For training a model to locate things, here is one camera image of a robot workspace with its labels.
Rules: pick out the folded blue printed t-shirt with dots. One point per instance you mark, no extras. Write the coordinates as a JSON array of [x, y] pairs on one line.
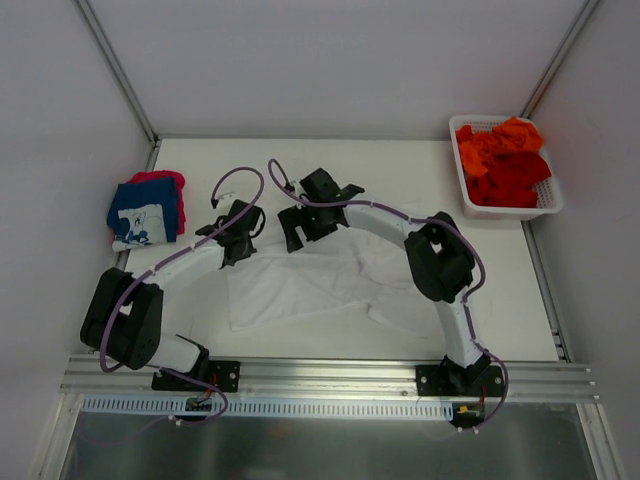
[[136, 218]]

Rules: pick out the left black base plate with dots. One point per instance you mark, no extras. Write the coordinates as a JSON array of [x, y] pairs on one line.
[[225, 375]]

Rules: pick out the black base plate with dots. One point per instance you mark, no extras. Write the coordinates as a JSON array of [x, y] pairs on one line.
[[225, 375], [490, 383]]

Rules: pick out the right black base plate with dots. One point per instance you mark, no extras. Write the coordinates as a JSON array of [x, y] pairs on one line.
[[490, 383]]

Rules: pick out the orange t-shirt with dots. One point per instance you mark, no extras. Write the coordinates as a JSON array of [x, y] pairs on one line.
[[481, 150]]

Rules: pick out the red t-shirt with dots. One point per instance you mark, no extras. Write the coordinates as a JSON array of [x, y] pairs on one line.
[[510, 183]]

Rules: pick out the aluminium frame post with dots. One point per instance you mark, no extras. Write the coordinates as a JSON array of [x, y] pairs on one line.
[[109, 55], [574, 32]]

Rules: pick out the white plastic basket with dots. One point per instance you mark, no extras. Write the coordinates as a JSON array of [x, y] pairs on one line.
[[549, 196]]

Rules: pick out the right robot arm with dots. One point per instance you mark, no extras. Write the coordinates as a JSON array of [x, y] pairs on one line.
[[444, 267]]

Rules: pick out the aluminium mounting rail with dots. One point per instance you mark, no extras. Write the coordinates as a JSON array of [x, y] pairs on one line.
[[526, 382]]

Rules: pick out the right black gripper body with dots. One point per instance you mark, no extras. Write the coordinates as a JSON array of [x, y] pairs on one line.
[[300, 220]]

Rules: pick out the white t-shirt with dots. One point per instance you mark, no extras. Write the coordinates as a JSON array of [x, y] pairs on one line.
[[349, 268]]

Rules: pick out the white slotted cable duct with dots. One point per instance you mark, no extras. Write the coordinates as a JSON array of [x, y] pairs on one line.
[[276, 408]]

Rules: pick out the right aluminium frame post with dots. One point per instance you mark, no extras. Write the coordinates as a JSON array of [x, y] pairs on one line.
[[574, 32]]

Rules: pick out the left aluminium frame post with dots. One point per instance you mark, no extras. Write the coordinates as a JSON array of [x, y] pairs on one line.
[[109, 55]]

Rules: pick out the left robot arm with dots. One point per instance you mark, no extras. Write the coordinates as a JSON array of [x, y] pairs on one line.
[[124, 318]]

